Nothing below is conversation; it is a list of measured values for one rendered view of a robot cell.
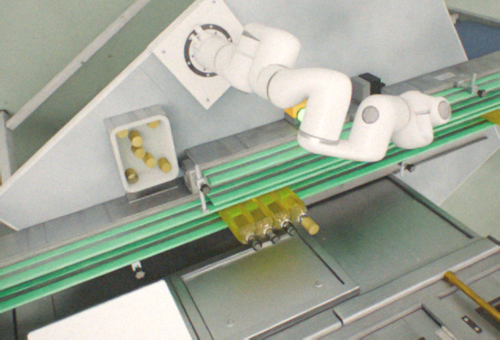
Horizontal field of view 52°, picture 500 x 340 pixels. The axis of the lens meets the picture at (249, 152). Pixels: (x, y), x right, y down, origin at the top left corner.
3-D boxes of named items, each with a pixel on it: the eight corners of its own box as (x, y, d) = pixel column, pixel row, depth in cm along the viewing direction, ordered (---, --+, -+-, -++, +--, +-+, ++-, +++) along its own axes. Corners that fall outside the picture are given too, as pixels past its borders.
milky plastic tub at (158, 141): (119, 181, 162) (126, 195, 155) (102, 119, 151) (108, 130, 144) (172, 165, 168) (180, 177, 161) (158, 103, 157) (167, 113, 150)
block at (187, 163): (183, 185, 166) (191, 196, 161) (179, 161, 161) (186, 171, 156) (194, 182, 167) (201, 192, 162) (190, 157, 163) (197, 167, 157)
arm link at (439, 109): (419, 127, 125) (413, 88, 125) (385, 133, 134) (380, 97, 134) (455, 122, 133) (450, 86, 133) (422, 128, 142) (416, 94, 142)
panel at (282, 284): (24, 339, 145) (36, 445, 118) (21, 332, 144) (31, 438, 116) (300, 229, 174) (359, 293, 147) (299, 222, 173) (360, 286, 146)
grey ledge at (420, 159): (273, 200, 190) (288, 216, 181) (271, 180, 185) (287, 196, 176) (468, 128, 221) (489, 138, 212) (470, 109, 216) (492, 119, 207)
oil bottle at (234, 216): (216, 210, 168) (243, 248, 151) (213, 196, 165) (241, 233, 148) (231, 205, 170) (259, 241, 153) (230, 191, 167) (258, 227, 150)
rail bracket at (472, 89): (451, 87, 192) (479, 99, 181) (453, 68, 188) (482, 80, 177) (459, 84, 193) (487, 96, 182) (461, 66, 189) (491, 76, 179)
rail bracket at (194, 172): (192, 201, 162) (206, 222, 152) (183, 155, 153) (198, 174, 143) (201, 198, 163) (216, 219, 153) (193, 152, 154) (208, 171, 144)
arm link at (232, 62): (207, 75, 136) (231, 90, 123) (224, 28, 134) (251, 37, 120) (237, 86, 141) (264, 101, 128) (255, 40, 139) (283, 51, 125)
